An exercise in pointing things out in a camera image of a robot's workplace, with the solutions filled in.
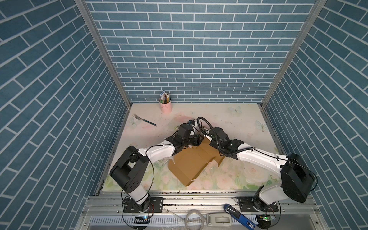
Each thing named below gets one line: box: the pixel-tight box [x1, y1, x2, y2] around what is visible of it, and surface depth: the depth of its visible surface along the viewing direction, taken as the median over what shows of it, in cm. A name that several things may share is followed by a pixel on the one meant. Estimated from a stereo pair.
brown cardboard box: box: [168, 136, 226, 187], surface depth 90 cm
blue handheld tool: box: [223, 203, 256, 230], surface depth 68 cm
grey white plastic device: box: [206, 212, 232, 228], surface depth 69 cm
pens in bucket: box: [159, 90, 172, 104], surface depth 106 cm
